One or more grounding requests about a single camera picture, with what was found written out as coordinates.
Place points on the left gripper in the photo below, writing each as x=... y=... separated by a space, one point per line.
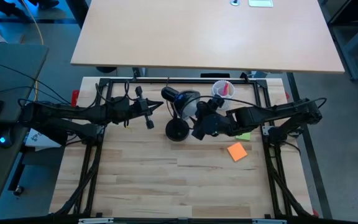
x=140 y=107

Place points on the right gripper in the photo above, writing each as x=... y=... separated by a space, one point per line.
x=214 y=124

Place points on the black desk lamp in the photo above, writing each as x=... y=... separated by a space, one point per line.
x=177 y=129

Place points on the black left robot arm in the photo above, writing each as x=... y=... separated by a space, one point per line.
x=73 y=112

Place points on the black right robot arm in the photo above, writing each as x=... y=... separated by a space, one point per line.
x=275 y=113

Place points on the white textured cup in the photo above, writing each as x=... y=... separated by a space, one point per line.
x=219 y=90

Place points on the pink pen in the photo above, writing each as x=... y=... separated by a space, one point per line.
x=226 y=89

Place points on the green sticky note pad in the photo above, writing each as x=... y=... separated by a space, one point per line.
x=244 y=137

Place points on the orange sticky note pad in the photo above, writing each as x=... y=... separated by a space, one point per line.
x=237 y=152

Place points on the large light wooden table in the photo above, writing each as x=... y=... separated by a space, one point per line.
x=207 y=37

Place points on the red clamp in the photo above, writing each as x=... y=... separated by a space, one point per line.
x=75 y=98

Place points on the round desk grommet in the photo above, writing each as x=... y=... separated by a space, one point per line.
x=235 y=2

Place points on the white printed paper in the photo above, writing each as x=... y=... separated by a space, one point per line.
x=39 y=140

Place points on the white outlet plate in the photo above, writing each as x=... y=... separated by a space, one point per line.
x=260 y=3

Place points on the black computer mouse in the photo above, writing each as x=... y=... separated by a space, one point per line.
x=5 y=140

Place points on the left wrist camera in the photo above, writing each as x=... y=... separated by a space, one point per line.
x=121 y=104

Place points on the black metal rig frame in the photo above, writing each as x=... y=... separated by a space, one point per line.
x=185 y=81

